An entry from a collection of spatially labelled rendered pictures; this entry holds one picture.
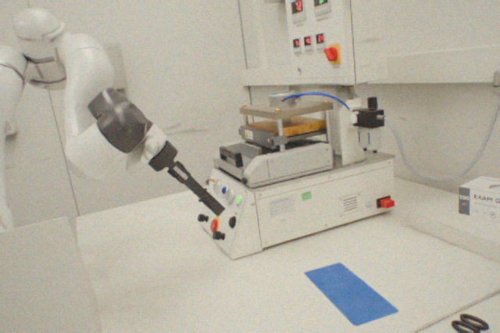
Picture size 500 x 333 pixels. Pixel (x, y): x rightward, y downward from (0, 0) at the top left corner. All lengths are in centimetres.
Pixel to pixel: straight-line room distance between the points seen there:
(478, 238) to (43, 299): 90
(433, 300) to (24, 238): 74
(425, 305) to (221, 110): 204
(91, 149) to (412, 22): 112
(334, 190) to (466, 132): 49
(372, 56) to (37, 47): 87
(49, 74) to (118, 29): 140
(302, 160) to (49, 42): 71
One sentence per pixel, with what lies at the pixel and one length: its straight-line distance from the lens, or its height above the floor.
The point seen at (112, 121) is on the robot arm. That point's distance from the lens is 87.
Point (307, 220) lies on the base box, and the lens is 115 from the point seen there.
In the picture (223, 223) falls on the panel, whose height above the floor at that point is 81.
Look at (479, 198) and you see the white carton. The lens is 116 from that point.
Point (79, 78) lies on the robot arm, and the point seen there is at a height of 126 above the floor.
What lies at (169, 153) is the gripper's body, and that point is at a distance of 99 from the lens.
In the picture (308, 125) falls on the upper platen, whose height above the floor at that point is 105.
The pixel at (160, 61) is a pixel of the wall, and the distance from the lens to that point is 258.
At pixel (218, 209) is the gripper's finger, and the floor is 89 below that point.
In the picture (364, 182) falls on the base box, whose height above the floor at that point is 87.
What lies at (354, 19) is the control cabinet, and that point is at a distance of 118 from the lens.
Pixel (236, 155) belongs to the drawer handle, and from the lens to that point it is 112.
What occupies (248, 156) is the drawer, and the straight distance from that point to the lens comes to 122.
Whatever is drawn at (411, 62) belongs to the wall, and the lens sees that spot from 149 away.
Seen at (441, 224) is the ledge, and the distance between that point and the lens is 114.
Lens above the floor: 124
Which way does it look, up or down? 14 degrees down
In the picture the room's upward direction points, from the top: 7 degrees counter-clockwise
